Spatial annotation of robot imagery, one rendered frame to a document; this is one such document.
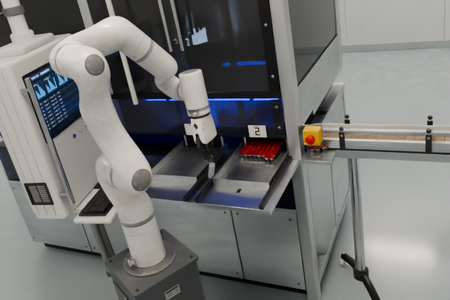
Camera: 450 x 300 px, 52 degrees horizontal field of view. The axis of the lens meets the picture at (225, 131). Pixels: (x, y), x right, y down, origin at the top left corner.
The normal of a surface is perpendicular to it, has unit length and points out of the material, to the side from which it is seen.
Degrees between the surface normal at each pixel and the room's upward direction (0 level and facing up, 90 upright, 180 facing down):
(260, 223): 90
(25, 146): 90
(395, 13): 90
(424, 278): 0
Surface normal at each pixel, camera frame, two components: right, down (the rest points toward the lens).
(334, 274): -0.17, -0.90
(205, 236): -0.40, 0.44
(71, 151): 0.96, -0.05
